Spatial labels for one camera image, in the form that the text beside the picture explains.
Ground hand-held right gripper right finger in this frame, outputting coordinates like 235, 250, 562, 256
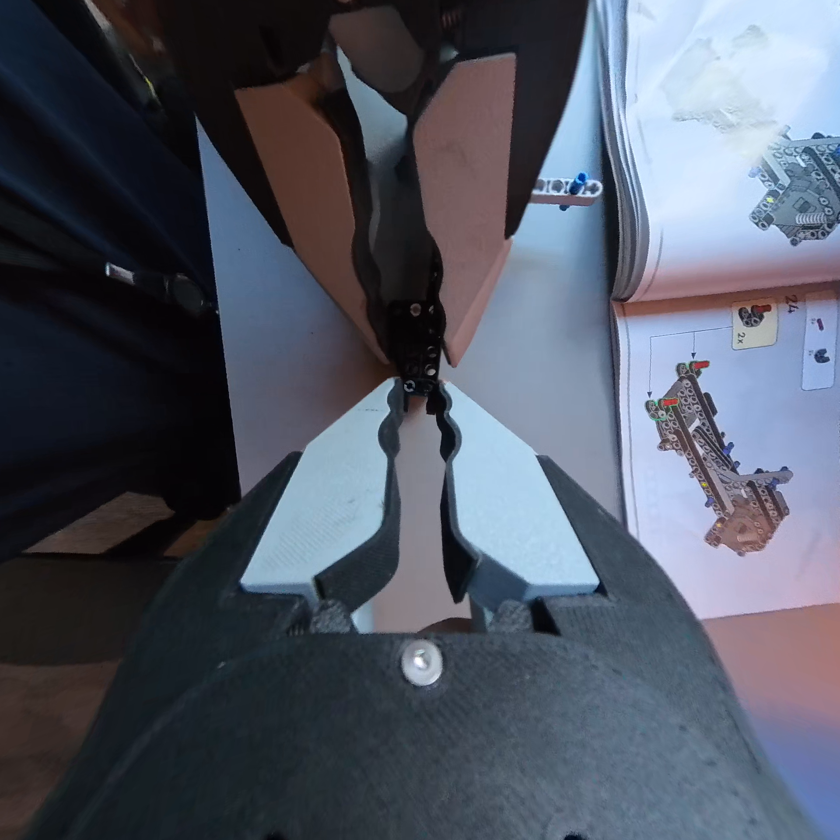
427, 384, 601, 631

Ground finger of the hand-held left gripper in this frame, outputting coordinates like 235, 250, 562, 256
410, 49, 517, 368
235, 77, 395, 365

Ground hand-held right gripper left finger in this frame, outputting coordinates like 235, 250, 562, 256
239, 378, 400, 616

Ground black lego connector piece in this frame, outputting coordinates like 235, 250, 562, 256
387, 256, 448, 416

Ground grey lego beam blue pins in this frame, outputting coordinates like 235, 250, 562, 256
535, 172, 603, 212

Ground lego instruction booklet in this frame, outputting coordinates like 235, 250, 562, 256
594, 0, 840, 621

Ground black knob lever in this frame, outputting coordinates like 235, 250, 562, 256
105, 261, 219, 317

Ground person's navy clothing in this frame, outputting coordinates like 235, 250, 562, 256
0, 0, 240, 562

